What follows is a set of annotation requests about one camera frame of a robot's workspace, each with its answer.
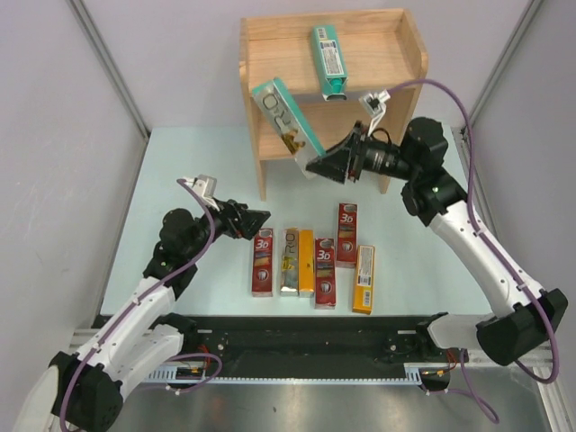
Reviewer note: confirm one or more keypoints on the left red 3D toothpaste box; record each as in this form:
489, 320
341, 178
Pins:
263, 263

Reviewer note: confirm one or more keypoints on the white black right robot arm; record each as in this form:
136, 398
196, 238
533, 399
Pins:
436, 198

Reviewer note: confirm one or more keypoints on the middle red 3D toothpaste box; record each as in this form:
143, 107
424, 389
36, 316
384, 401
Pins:
325, 274

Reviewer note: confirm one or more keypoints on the red 3d toothpaste box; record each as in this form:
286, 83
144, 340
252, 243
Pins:
346, 235
325, 274
263, 263

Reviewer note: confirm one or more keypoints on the silver yellow toothpaste box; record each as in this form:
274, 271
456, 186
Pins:
296, 265

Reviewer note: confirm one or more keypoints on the yellow toothpaste box with barcode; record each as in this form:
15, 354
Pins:
363, 292

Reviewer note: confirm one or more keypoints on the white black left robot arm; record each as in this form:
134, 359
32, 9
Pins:
95, 381

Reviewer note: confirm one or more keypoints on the upper red 3D toothpaste box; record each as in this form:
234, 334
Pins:
346, 235

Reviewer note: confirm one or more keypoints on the white slotted cable duct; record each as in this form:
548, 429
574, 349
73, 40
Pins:
185, 374

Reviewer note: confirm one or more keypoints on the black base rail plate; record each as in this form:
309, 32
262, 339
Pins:
357, 348

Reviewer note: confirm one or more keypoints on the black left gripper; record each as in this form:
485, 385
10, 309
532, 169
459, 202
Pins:
247, 223

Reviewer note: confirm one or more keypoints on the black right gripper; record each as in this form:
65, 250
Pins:
349, 157

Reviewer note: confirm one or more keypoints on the teal toothpaste box with barcode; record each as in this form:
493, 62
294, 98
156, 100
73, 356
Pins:
329, 64

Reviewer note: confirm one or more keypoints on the silver teal toothpaste box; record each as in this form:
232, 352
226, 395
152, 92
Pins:
289, 123

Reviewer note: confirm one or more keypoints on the wooden two-tier shelf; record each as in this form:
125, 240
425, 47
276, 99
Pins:
381, 49

